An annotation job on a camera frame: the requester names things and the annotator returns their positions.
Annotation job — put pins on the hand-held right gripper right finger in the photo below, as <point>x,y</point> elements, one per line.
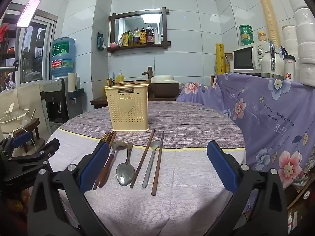
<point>222,168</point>

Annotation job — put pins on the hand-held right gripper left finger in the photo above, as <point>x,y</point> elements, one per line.
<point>94,168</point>

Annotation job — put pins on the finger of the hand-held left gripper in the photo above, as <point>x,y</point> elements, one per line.
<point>46,150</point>
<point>22,138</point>

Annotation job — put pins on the cream plastic utensil holder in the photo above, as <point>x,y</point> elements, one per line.
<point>126,118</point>

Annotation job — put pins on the dark wooden stool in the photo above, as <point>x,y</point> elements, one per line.
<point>33,125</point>

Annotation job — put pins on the beige fabric cover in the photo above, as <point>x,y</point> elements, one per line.
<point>27,95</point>

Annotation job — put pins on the grey water dispenser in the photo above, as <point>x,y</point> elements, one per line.
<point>53,88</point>

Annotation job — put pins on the purple floral cloth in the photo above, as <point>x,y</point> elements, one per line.
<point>258,118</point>

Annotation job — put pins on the white cup dispenser tube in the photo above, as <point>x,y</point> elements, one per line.
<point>72,83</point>

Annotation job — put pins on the blue water jug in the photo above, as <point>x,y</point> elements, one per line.
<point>62,56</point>

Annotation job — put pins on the yellow soap bottle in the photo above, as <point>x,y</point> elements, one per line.
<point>119,77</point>

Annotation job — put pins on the wicker basket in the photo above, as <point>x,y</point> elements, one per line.
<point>137,81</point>

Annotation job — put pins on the glass jar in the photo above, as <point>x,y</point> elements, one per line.
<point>228,61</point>

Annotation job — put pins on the white sink basin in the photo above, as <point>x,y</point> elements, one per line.
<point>162,78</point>

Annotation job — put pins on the yellow printed packet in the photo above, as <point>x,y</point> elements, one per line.
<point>220,59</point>

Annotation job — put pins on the bronze faucet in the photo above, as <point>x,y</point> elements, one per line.
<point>149,72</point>

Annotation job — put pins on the white microwave oven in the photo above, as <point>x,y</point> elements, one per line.
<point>243,59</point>

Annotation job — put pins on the white electric kettle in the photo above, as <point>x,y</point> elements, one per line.
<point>267,64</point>

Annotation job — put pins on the green hanging pouch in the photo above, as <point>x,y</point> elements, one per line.
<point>101,42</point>

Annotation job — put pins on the white tumbler with black lid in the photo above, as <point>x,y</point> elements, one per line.
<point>289,66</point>

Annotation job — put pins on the pink small pot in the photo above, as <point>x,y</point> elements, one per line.
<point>113,45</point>

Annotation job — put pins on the smartphone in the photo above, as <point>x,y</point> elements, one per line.
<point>28,13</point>

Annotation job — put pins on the yellow seasoning packet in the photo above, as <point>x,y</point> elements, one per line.
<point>125,40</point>

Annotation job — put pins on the green bottle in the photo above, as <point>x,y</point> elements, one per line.
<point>130,39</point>

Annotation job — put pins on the yellow lidded jar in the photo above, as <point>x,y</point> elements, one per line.
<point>262,36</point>

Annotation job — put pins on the brown sauce bottle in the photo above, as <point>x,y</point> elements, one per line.
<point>142,36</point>

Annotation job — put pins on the dark sauce bottle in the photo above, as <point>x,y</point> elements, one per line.
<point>149,35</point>

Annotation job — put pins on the white bottle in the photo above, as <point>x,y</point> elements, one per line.
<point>160,37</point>

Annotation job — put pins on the stacks of white paper bowls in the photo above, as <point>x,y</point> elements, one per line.
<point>305,34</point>

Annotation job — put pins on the stack of yellow paper cups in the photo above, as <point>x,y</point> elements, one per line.
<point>268,17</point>

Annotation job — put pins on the aluminium window frame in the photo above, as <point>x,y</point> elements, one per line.
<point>50,44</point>

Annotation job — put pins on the dark wooden wall shelf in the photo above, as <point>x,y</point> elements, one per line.
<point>164,24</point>

